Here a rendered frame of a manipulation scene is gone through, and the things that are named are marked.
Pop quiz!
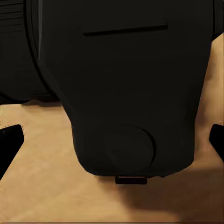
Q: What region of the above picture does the digital camera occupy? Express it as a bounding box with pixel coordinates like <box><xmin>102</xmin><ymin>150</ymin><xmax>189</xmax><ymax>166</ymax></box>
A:
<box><xmin>0</xmin><ymin>0</ymin><xmax>224</xmax><ymax>184</ymax></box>

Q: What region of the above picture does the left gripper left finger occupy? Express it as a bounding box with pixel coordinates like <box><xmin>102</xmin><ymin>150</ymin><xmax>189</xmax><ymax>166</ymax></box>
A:
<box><xmin>0</xmin><ymin>124</ymin><xmax>24</xmax><ymax>180</ymax></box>

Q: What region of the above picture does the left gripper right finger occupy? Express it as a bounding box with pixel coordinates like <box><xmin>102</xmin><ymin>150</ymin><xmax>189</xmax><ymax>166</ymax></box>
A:
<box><xmin>209</xmin><ymin>124</ymin><xmax>224</xmax><ymax>161</ymax></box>

